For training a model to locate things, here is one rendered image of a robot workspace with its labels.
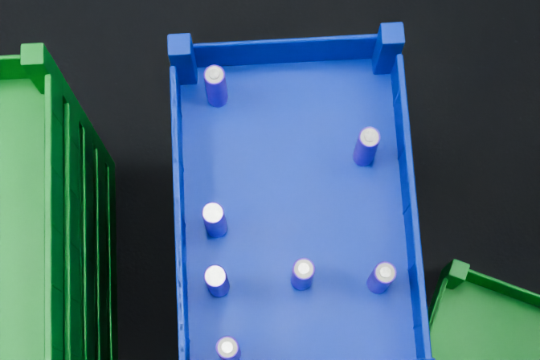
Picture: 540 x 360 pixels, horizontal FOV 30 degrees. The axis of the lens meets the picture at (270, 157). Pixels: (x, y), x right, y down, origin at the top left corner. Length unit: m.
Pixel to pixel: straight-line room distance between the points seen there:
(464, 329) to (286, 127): 0.41
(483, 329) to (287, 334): 0.40
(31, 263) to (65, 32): 0.48
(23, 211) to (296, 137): 0.25
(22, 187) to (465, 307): 0.56
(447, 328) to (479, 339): 0.04
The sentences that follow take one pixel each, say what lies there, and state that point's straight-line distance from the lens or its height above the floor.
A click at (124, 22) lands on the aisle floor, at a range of 1.30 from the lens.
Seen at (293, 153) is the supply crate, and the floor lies 0.32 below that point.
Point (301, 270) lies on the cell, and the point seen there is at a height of 0.39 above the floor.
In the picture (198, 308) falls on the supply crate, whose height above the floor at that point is 0.32.
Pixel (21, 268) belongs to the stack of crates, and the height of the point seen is 0.32.
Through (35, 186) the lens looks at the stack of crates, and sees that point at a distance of 0.92.
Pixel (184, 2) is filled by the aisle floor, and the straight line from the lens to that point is 1.31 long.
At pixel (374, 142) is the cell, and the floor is 0.39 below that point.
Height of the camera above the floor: 1.19
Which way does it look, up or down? 75 degrees down
